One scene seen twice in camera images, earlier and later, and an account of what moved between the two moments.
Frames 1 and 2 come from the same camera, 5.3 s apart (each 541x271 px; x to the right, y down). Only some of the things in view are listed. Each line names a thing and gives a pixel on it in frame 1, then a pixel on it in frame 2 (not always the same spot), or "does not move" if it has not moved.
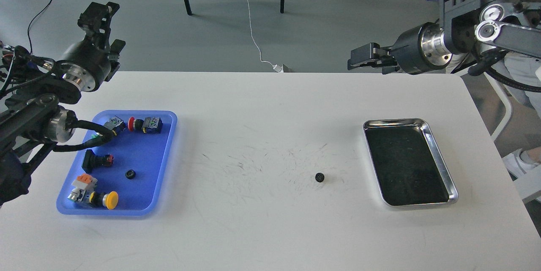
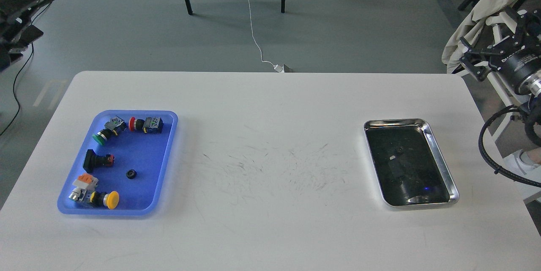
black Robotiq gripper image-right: (420, 50) → (515, 64)
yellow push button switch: (110, 199) does not move
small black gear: (130, 174) does not move
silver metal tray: (406, 163) does not move
